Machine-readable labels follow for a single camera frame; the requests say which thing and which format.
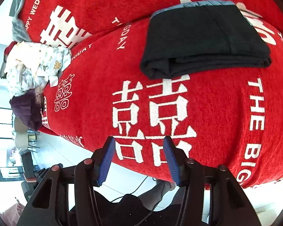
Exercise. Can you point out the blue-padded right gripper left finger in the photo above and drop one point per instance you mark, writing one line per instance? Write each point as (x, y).
(48, 204)

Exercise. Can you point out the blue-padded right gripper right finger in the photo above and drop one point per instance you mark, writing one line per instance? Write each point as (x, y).
(228, 203)

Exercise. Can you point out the black pants with grey waistband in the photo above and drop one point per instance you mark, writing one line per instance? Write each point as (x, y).
(198, 36)

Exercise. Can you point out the pink sleeve forearm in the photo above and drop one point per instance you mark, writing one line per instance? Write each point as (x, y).
(11, 216)

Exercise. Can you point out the white floral clothing pile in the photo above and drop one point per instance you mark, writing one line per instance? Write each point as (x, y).
(32, 65)

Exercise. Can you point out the person's leg and foot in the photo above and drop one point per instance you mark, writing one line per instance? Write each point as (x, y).
(152, 197)

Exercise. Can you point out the red blanket with white characters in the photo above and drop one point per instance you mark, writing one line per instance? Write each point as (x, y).
(229, 116)

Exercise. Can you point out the dark purple garment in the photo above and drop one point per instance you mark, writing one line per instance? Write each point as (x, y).
(29, 108)

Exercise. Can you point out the grey cloth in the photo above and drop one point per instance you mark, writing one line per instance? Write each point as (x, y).
(19, 32)

